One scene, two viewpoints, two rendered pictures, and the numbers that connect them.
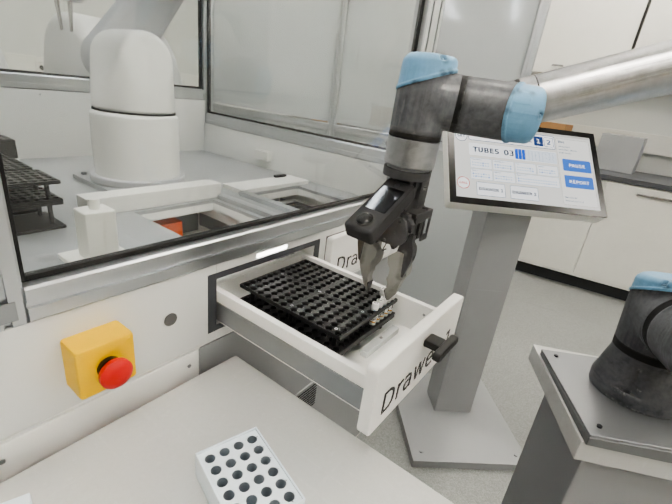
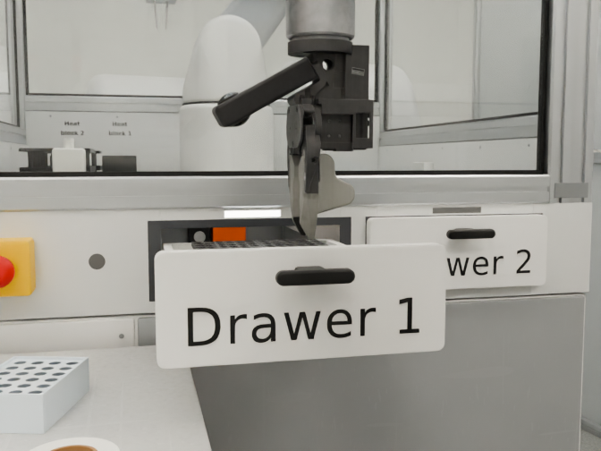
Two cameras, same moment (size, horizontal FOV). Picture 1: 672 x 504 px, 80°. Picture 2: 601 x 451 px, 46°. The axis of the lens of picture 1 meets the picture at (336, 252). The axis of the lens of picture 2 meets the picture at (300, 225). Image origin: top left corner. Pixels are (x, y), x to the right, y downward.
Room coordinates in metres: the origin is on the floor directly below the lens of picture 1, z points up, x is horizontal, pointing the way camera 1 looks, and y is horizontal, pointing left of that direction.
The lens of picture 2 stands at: (0.02, -0.60, 1.01)
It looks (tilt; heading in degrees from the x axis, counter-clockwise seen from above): 5 degrees down; 42
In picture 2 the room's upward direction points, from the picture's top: straight up
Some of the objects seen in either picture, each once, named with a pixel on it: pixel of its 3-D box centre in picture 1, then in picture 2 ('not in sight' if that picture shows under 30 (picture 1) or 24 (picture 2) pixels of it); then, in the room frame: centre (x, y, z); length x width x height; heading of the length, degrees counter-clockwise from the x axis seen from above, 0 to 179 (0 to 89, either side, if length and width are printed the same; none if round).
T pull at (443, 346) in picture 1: (438, 344); (312, 275); (0.51, -0.17, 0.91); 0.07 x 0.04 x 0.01; 146
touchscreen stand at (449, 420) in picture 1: (479, 314); not in sight; (1.35, -0.57, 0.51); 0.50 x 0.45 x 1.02; 6
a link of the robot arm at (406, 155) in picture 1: (408, 153); (319, 24); (0.61, -0.09, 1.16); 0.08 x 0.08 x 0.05
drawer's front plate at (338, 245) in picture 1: (362, 246); (458, 251); (0.96, -0.06, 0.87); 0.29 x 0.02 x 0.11; 146
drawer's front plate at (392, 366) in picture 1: (417, 354); (305, 302); (0.52, -0.15, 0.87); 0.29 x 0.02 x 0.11; 146
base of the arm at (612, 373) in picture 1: (644, 367); not in sight; (0.63, -0.58, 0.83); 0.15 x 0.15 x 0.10
